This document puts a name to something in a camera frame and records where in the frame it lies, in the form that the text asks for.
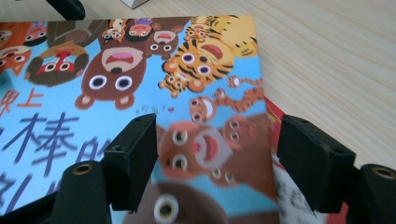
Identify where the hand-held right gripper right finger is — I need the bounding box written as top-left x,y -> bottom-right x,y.
276,115 -> 357,214

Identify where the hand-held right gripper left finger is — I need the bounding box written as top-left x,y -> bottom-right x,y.
103,113 -> 158,213

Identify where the red picture book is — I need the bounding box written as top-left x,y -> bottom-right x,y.
264,96 -> 349,224

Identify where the animal cartoon picture book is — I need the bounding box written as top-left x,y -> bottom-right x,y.
0,14 -> 279,224

